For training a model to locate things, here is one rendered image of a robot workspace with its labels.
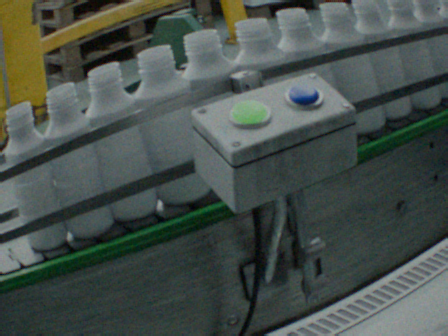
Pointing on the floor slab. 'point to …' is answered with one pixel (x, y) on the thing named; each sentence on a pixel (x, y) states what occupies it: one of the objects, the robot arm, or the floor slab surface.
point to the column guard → (22, 61)
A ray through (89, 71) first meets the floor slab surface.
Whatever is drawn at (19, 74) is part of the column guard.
